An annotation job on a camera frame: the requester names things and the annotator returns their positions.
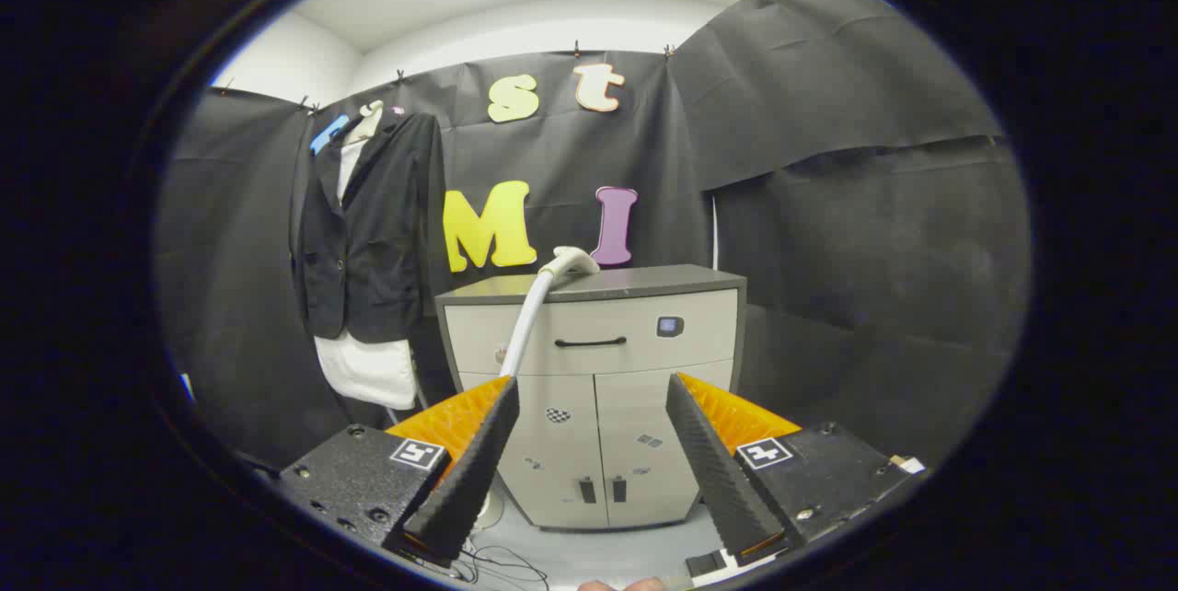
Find black suit jacket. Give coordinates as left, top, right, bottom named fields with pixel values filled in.
left=293, top=110, right=449, bottom=344

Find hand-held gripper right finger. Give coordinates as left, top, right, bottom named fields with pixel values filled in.
left=664, top=372, right=927, bottom=570

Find white shirt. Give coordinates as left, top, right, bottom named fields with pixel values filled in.
left=313, top=101, right=421, bottom=411

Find black backdrop cloth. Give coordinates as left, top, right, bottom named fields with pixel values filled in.
left=155, top=0, right=1034, bottom=474

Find black floor cables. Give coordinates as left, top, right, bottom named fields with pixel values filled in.
left=458, top=543, right=551, bottom=591

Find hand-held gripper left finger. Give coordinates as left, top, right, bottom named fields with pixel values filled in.
left=276, top=376, right=522, bottom=570

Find white garment steamer head hose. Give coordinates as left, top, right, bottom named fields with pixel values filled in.
left=497, top=246, right=601, bottom=380

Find grey cabinet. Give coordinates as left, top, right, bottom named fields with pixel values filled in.
left=434, top=264, right=748, bottom=533

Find white garment steamer base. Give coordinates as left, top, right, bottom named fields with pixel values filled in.
left=469, top=481, right=506, bottom=533

